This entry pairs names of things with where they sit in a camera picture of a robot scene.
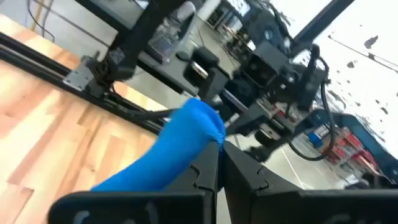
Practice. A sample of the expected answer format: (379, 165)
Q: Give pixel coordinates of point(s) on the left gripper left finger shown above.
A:
(205, 174)

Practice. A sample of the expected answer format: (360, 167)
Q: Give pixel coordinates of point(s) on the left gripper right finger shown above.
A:
(242, 177)

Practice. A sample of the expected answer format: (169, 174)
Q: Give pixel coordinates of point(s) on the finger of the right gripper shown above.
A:
(245, 119)

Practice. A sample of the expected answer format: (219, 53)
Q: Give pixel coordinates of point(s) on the dark blue microfiber towel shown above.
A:
(174, 152)

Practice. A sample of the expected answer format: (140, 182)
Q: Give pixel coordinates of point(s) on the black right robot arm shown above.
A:
(133, 40)

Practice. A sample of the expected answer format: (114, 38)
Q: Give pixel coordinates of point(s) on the black pole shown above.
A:
(323, 20)

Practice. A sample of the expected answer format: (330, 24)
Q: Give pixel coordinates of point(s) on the shelf with red bins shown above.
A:
(348, 149)

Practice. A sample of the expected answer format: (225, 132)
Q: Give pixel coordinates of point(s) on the blue metal frame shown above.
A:
(370, 133)

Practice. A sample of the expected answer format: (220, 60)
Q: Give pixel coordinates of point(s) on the grey metal bracket plate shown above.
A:
(77, 76)

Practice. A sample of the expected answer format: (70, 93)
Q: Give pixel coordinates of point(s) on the black aluminium table frame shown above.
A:
(46, 74)

